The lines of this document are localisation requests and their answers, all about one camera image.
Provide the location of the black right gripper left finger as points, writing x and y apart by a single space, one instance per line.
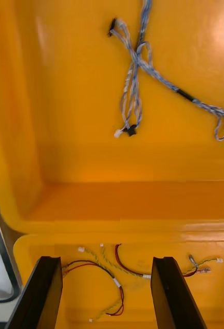
37 303

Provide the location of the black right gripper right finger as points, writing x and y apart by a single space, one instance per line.
173 303

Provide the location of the yellow-orange plastic bin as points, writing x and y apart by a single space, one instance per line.
137 303
65 102

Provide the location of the steel tray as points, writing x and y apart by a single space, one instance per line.
6 257

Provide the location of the blue-white harness with black sleeve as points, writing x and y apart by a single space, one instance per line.
186 95

